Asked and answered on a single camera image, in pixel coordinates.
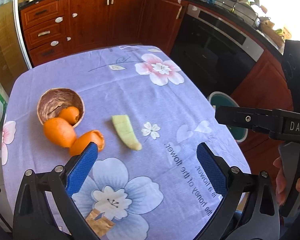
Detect orange peel piece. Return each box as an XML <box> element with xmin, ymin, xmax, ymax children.
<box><xmin>43</xmin><ymin>118</ymin><xmax>77</xmax><ymax>148</ymax></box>
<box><xmin>69</xmin><ymin>130</ymin><xmax>105</xmax><ymax>156</ymax></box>
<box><xmin>58</xmin><ymin>106</ymin><xmax>80</xmax><ymax>125</ymax></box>

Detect pale green melon rind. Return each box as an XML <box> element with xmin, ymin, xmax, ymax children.
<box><xmin>111</xmin><ymin>115</ymin><xmax>142</xmax><ymax>151</ymax></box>

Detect brown coconut shell bowl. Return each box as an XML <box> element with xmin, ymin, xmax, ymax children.
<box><xmin>37</xmin><ymin>88</ymin><xmax>85</xmax><ymax>128</ymax></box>

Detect grey teal trash bin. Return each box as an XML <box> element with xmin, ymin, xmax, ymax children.
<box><xmin>207</xmin><ymin>91</ymin><xmax>248</xmax><ymax>144</ymax></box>

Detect wooden kitchen cabinets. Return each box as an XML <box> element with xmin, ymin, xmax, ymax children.
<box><xmin>18</xmin><ymin>0</ymin><xmax>294</xmax><ymax>156</ymax></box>

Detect person's right hand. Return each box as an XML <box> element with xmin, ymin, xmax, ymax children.
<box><xmin>273</xmin><ymin>157</ymin><xmax>300</xmax><ymax>205</ymax></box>

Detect brown paper scrap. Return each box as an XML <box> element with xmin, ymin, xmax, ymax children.
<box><xmin>85</xmin><ymin>209</ymin><xmax>115</xmax><ymax>237</ymax></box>

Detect purple floral tablecloth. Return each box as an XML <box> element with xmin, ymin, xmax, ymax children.
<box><xmin>2</xmin><ymin>46</ymin><xmax>250</xmax><ymax>239</ymax></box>

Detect black built-in oven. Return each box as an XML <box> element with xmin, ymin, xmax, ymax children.
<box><xmin>170</xmin><ymin>4</ymin><xmax>264</xmax><ymax>96</ymax></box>

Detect glass sliding door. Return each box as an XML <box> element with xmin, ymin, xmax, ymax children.
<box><xmin>0</xmin><ymin>0</ymin><xmax>29</xmax><ymax>95</ymax></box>

